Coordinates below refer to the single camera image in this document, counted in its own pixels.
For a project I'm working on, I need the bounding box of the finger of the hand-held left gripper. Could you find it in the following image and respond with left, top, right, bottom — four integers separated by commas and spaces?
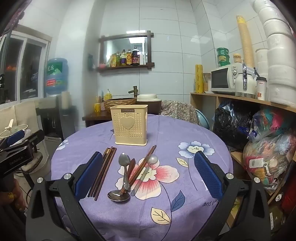
22, 129, 45, 154
0, 130, 26, 150

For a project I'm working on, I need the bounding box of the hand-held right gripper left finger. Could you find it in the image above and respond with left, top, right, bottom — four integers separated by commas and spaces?
25, 152, 103, 241

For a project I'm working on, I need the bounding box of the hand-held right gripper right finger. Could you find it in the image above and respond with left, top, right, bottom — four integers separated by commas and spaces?
194, 151, 271, 241

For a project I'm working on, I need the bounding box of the brown wooden spoon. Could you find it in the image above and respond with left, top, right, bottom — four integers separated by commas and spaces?
126, 158, 137, 186

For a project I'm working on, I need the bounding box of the beige perforated cutlery holder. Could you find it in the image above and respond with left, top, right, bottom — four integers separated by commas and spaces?
110, 104, 148, 146

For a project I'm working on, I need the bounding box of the person's left hand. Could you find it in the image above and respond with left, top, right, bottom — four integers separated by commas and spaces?
0, 179, 26, 215

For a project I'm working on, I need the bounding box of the pot with glass lid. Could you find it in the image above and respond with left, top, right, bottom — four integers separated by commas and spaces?
0, 119, 28, 140

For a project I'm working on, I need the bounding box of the grey water dispenser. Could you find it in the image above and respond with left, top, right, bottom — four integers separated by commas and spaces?
36, 93, 77, 144

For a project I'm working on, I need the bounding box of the large shiny metal spoon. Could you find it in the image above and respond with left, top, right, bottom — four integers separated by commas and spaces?
107, 184, 131, 202

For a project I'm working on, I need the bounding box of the purple floral tablecloth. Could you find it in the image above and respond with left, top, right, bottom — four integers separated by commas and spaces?
50, 113, 234, 241

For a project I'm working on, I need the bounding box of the beige paper cup tube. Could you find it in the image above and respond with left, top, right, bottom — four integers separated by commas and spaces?
61, 91, 71, 109

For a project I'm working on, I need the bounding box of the blue plastic basin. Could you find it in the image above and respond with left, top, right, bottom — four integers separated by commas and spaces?
196, 109, 210, 130

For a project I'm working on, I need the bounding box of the black plastic bag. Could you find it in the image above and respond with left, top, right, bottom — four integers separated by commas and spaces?
213, 100, 255, 146

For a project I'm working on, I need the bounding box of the dark wooden washstand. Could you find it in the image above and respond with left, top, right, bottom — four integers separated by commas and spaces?
82, 111, 114, 128

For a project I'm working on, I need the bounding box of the clear bag of packets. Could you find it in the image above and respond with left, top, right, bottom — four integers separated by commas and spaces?
243, 134, 296, 190

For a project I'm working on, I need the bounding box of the blue water jug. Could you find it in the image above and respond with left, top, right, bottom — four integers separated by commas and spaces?
44, 58, 68, 96

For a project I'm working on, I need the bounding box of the window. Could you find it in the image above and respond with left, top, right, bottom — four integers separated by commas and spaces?
0, 30, 52, 105

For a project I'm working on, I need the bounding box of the floral patterned cloth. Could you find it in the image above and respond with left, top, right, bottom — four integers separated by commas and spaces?
160, 100, 201, 126

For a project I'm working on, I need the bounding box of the woven pattern wash basin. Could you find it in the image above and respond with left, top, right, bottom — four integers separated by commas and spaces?
103, 98, 137, 113

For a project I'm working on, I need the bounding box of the wooden shelf unit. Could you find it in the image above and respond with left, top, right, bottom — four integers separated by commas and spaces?
190, 92, 296, 230

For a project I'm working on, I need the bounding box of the colourful printed plastic bag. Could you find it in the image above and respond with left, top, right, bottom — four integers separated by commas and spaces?
248, 107, 296, 142

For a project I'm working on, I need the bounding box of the glass jar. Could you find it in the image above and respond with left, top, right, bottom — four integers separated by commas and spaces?
203, 73, 211, 92

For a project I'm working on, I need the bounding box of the beige brown rice cooker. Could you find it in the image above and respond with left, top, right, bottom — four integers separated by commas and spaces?
136, 94, 162, 115

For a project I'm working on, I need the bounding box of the yellow printed roll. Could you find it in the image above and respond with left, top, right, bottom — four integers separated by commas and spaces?
195, 64, 204, 93

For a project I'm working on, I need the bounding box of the white microwave oven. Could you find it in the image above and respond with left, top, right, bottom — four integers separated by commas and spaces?
210, 65, 245, 95

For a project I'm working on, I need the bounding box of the white electric kettle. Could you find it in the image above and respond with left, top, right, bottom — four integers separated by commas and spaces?
234, 65, 258, 98

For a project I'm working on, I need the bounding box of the white tumbler black lid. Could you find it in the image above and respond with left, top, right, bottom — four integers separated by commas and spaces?
255, 76, 268, 101

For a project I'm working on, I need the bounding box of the short stack of white bowls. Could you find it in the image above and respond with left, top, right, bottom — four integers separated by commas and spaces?
255, 48, 269, 78

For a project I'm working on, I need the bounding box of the wooden framed mirror shelf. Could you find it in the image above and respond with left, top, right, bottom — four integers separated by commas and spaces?
98, 30, 154, 73

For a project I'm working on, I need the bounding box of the tall stack of white bowls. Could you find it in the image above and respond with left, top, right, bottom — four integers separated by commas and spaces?
253, 0, 296, 107

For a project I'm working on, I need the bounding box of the tall stack of paper cups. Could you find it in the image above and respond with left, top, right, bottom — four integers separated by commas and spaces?
236, 15, 255, 67

